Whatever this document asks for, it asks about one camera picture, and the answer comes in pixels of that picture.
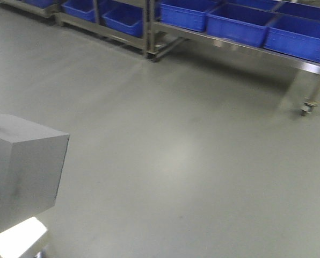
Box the blue bin on cart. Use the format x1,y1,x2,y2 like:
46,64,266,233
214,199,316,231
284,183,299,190
159,0,223,32
264,15,320,63
206,3,275,47

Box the steel wheeled shelf cart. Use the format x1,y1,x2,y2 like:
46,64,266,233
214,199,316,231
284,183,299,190
147,1,320,116

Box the blue bin on low shelf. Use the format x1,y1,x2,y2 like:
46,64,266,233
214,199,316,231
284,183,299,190
102,3,143,38

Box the steel shelf rack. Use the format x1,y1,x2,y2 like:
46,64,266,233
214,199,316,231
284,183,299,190
1,1,150,59

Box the gray square base block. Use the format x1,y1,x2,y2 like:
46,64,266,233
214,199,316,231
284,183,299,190
0,114,70,233

